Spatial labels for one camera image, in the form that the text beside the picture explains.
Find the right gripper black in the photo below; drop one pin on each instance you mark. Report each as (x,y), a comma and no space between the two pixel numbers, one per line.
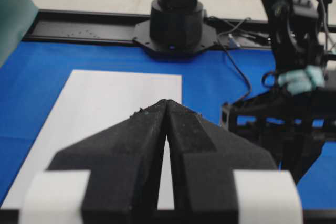
(293,129)

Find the large white base board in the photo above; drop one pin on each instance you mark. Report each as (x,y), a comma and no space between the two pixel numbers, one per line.
(90,102)

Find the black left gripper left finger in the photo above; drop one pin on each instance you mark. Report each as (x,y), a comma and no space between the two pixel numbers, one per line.
(125,163)

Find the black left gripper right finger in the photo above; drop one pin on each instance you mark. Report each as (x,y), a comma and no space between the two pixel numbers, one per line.
(203,158)

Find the blue table mat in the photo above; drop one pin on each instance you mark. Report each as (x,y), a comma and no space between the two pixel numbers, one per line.
(35,73)

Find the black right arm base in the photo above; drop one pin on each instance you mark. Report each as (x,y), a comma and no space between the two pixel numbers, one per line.
(176,28)

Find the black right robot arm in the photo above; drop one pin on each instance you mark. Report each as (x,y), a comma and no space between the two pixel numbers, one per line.
(300,59)

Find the black aluminium frame rail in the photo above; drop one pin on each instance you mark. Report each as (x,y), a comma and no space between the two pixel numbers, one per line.
(92,28)

